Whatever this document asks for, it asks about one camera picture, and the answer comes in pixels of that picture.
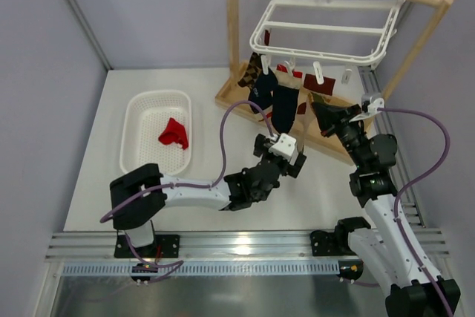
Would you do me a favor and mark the beige striped green sock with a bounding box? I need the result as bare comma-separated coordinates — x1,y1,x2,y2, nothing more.
295,73,336,153

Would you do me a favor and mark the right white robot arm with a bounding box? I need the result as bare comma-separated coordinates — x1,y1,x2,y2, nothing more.
311,102,461,316

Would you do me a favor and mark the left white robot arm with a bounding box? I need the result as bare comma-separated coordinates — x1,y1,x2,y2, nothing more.
101,134,307,258

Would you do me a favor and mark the white plastic clip hanger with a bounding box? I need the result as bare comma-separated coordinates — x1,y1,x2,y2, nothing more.
249,0,404,81

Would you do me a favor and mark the navy sock beige red toe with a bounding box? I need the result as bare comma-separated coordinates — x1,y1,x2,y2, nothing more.
248,68,278,118

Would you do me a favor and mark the navy blue sock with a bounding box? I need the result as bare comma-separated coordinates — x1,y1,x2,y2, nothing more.
271,71,301,133

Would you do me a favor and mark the wooden rack with tray base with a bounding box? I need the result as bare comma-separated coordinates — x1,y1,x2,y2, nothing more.
215,0,455,163

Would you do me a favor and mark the brown argyle sock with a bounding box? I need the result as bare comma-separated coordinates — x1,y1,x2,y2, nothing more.
237,52,271,88

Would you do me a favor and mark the white perforated plastic basket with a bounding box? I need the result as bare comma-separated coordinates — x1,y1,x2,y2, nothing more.
119,90,192,175

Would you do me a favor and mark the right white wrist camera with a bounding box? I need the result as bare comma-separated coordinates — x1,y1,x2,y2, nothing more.
350,92,385,122

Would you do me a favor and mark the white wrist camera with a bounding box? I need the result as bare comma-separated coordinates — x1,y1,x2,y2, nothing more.
350,92,385,122
269,133,297,162

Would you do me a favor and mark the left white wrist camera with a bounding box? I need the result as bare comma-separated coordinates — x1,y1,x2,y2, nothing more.
269,133,297,162

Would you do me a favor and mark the slotted grey cable duct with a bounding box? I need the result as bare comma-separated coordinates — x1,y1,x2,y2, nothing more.
62,259,340,277

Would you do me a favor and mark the aluminium mounting rail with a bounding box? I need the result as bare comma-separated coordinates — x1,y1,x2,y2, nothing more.
44,228,450,259

